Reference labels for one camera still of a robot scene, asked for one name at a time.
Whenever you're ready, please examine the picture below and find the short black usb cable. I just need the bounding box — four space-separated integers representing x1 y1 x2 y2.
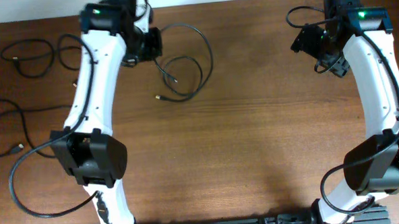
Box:
0 36 84 91

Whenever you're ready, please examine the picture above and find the long black usb cable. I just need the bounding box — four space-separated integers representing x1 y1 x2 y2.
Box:
0 96 75 161

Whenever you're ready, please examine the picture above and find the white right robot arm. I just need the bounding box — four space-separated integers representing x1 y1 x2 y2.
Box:
291 6 399 224

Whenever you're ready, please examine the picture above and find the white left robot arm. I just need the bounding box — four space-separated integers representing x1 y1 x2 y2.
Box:
50 0 162 224

